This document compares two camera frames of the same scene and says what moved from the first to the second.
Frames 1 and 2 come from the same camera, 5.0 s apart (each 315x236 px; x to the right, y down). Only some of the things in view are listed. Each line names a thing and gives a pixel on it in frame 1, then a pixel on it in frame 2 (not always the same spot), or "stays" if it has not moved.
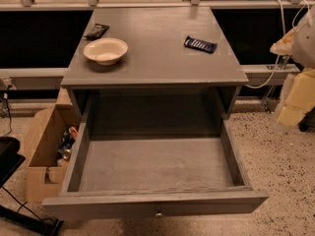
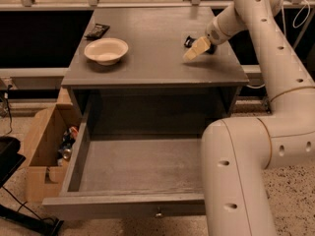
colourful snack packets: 68,140 stays
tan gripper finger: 284,45 → 214,34
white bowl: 105,51 stays
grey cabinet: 154,70 stays
